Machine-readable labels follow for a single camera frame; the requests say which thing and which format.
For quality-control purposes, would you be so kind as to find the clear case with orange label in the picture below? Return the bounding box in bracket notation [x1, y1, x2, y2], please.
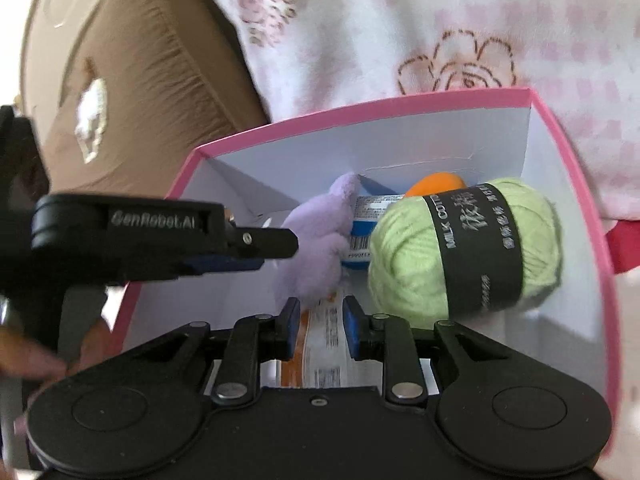
[277, 287, 386, 390]

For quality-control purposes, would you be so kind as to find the green yarn ball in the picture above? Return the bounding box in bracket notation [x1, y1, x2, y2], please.
[367, 176, 565, 331]

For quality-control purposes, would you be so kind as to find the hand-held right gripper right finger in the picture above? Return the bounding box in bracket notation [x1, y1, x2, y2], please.
[342, 296, 507, 405]

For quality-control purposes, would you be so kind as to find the orange ball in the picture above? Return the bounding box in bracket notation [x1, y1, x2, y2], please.
[404, 171, 466, 199]

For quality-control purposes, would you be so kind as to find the person's left hand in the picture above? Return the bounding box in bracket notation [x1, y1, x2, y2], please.
[0, 320, 115, 382]

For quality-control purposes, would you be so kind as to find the pink checkered pillow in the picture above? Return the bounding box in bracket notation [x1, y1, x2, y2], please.
[180, 0, 640, 221]

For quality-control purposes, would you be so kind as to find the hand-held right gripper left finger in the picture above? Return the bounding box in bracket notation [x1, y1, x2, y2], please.
[131, 297, 302, 405]

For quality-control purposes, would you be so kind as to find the brown pillow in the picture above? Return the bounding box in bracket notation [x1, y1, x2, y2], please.
[37, 0, 273, 196]

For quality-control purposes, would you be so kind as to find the beige headboard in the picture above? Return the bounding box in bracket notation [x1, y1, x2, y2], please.
[20, 0, 131, 111]

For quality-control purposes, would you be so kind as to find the blue snack packet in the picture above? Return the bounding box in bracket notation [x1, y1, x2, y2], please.
[340, 192, 408, 272]

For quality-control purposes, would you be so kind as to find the purple plush toy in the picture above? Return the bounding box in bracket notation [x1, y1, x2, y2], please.
[272, 172, 361, 311]

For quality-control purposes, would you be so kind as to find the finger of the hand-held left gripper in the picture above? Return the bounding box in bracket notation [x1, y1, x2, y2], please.
[185, 227, 301, 277]

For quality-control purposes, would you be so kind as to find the pink cardboard box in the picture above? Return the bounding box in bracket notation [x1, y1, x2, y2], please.
[112, 87, 621, 413]

